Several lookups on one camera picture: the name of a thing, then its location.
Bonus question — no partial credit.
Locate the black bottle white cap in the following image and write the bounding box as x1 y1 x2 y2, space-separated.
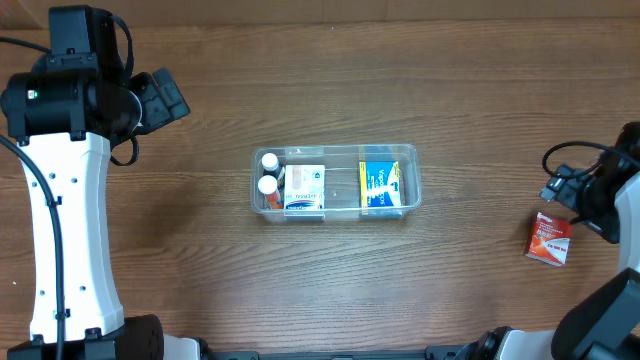
261 153 285 181

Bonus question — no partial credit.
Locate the orange bottle white cap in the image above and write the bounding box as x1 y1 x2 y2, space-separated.
257 175 284 209

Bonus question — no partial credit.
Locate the white blue bandage box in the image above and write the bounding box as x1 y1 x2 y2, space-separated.
284 165 325 210

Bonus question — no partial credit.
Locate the blue yellow lozenge box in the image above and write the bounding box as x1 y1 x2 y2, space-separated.
358 161 402 208

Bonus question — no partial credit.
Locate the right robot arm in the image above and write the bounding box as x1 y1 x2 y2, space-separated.
449 122 639 359

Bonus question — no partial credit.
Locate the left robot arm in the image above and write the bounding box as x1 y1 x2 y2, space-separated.
1 5 207 360

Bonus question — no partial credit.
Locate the clear plastic container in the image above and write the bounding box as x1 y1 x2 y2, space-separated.
250 144 422 223

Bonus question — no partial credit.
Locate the red white small box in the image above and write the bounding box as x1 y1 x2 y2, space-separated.
524 212 572 267

